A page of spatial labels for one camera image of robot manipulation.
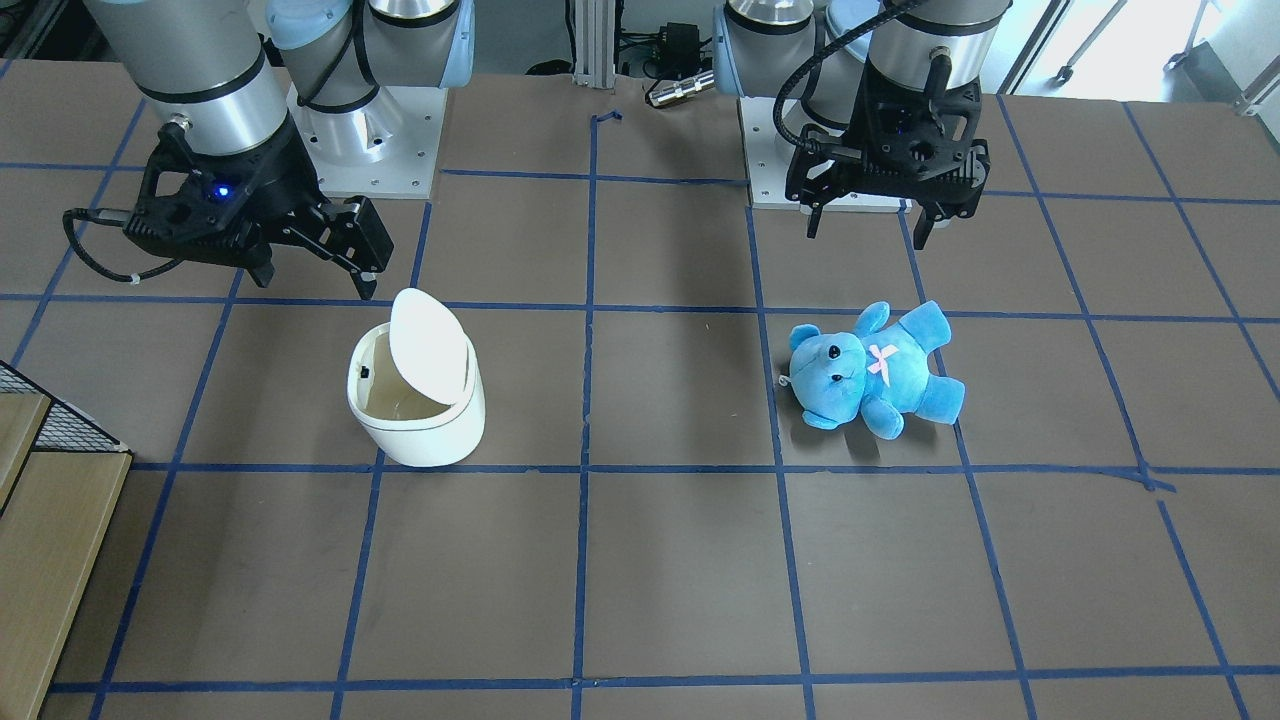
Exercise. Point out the blue teddy bear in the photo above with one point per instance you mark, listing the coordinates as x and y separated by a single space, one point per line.
878 371

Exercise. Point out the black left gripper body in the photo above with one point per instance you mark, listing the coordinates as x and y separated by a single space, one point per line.
812 172

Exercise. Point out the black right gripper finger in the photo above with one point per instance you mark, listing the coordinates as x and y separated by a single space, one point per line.
357 241

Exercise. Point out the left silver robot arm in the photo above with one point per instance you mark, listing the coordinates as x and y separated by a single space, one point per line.
805 59

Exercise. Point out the white trash can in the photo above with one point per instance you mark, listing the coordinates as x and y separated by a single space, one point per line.
414 384

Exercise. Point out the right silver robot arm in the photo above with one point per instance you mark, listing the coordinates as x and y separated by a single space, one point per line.
246 118

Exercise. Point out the aluminium frame post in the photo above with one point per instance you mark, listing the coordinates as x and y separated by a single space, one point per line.
594 43

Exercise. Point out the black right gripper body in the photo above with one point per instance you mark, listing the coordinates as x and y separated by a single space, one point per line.
272 187

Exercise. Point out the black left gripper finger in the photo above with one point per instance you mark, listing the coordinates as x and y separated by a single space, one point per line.
813 215
931 215

